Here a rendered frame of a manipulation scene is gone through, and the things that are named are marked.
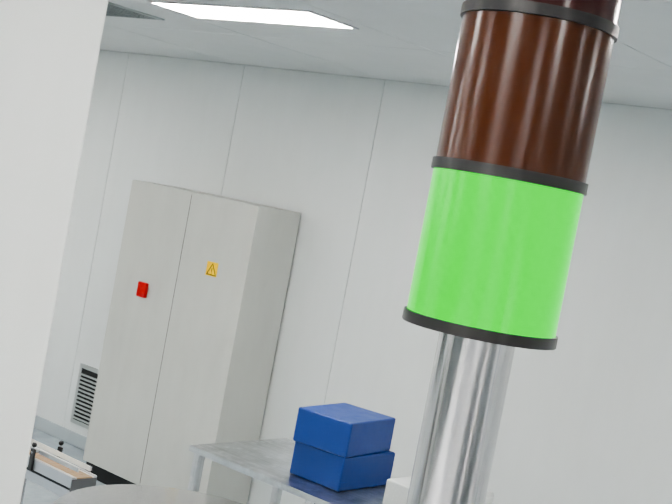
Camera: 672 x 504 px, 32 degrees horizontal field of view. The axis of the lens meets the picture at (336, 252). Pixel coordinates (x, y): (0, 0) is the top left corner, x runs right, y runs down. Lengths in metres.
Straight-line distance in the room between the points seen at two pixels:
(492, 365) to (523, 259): 0.04
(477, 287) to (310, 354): 7.02
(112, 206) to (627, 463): 4.38
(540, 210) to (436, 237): 0.03
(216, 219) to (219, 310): 0.58
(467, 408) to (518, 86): 0.10
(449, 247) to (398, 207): 6.66
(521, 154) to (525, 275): 0.04
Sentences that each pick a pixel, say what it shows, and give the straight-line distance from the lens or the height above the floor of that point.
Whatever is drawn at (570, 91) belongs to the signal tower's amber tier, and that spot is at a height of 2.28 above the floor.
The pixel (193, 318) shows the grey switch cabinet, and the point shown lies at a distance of 7.50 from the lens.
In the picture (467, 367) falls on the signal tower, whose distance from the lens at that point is 0.37.
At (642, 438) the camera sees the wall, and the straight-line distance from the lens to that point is 6.19.
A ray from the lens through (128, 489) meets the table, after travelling 4.75.
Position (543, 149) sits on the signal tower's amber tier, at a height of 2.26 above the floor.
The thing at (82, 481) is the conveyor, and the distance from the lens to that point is 4.83.
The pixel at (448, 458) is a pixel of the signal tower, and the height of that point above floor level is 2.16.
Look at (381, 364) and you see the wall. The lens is 7.03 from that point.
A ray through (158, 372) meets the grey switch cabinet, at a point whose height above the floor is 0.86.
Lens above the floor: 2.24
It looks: 3 degrees down
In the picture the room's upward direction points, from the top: 11 degrees clockwise
